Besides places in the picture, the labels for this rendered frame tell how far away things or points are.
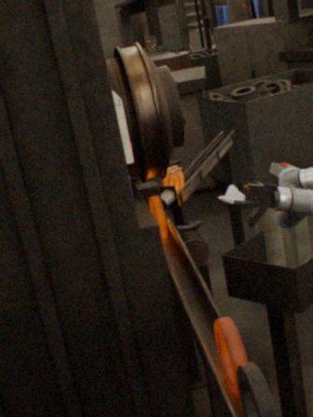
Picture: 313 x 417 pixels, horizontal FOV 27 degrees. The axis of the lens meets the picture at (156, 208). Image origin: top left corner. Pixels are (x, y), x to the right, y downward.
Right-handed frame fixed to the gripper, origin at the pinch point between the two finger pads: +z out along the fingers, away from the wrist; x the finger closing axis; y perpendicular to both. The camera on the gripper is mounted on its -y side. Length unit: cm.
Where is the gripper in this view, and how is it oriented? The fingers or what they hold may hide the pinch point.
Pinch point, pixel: (222, 199)
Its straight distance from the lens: 241.0
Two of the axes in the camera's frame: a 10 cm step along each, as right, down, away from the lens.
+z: -9.8, -0.8, -1.9
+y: 1.3, -9.6, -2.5
